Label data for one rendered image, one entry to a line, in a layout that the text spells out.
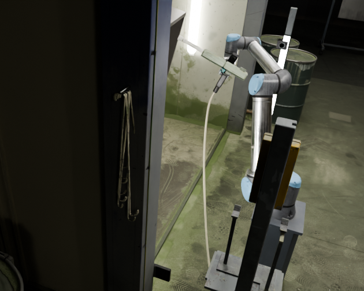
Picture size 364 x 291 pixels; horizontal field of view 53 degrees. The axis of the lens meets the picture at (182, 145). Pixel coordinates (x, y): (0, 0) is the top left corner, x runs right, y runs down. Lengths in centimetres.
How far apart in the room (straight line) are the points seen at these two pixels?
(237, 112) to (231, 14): 111
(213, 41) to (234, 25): 29
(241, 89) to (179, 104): 79
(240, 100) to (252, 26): 84
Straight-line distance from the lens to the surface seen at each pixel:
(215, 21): 416
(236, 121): 444
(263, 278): 177
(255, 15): 406
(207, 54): 232
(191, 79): 440
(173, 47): 263
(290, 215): 236
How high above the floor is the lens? 211
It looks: 31 degrees down
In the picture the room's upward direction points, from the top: 6 degrees clockwise
